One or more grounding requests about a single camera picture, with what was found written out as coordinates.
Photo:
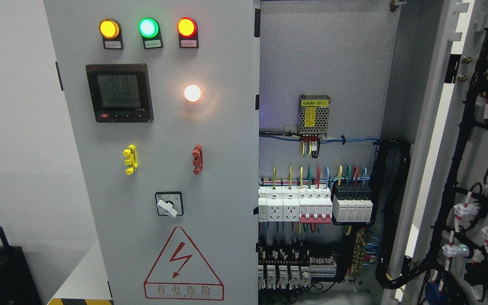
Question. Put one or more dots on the yellow indicator light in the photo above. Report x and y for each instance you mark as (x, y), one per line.
(111, 33)

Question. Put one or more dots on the black digital power meter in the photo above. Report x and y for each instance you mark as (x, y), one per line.
(120, 93)

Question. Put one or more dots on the grey cabinet door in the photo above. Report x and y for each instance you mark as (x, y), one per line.
(436, 243)
(218, 203)

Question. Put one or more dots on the metal mesh power supply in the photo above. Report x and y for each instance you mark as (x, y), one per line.
(314, 113)

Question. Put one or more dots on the green indicator light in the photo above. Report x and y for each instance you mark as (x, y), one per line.
(150, 33)

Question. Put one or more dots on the red indicator light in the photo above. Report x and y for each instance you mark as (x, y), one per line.
(187, 32)

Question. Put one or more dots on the lower relay terminal row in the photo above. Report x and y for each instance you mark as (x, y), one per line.
(295, 264)

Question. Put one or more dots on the white rotary selector switch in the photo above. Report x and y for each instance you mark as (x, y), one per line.
(169, 203)

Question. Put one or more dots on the red terminal connector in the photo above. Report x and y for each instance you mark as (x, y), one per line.
(197, 159)

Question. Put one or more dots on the red handled circuit breaker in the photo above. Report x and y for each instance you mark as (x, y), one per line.
(315, 205)

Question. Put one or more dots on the black box with antenna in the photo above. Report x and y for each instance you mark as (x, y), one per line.
(16, 283)

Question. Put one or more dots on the white glowing indicator light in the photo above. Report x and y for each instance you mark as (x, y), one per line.
(192, 93)

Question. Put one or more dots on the black white surge protector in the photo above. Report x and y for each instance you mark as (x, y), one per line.
(352, 203)

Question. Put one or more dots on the yellow terminal connector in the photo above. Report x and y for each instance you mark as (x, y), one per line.
(130, 155)

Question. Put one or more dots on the red electric hazard warning sticker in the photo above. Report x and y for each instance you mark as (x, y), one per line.
(181, 272)

